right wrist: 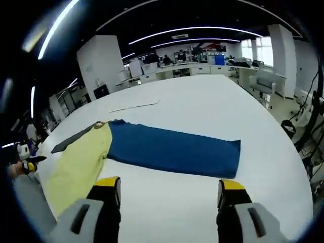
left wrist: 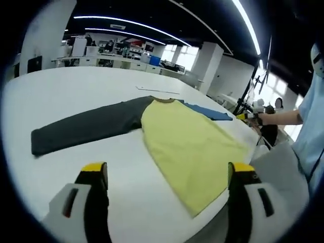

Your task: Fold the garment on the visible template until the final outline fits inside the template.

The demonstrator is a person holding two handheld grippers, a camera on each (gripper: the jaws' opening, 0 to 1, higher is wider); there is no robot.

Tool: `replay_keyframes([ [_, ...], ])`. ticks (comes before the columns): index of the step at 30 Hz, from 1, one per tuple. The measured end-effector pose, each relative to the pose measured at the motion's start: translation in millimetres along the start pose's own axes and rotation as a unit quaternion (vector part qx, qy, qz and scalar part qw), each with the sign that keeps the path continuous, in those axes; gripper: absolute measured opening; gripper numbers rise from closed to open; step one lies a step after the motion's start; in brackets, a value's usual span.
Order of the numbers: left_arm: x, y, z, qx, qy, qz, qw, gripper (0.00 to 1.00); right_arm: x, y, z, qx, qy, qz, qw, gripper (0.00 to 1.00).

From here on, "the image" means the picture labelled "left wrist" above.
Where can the black tripod stand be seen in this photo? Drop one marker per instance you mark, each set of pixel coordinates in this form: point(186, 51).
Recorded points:
point(244, 95)

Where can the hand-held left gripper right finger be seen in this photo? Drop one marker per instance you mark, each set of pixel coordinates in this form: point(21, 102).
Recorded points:
point(272, 210)

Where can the blue storage bin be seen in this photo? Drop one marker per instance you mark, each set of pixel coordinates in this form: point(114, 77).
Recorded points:
point(155, 60)

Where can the white panel unit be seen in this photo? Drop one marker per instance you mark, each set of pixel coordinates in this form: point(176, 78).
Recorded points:
point(79, 46)

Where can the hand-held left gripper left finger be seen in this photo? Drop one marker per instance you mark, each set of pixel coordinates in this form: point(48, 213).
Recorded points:
point(58, 210)

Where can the yellow grey blue long-sleeve garment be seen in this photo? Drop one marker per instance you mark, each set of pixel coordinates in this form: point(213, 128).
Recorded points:
point(187, 141)

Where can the person's grey trousers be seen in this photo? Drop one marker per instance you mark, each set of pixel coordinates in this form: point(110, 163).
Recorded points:
point(281, 172)

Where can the white flat table strip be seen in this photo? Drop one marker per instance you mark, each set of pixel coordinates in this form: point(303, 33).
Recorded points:
point(152, 89)

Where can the white chest-worn device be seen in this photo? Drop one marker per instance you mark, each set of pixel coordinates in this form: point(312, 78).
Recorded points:
point(317, 50)

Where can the person's light blue shirt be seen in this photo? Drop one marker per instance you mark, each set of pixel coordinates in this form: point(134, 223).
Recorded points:
point(311, 126)

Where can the long ceiling light strip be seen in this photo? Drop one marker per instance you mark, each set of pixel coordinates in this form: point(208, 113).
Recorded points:
point(249, 25)
point(126, 33)
point(131, 22)

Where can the white counter cabinet row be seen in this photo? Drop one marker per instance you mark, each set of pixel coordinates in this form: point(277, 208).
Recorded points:
point(114, 62)

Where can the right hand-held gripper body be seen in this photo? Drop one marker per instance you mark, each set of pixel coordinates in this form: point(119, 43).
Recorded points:
point(258, 105)

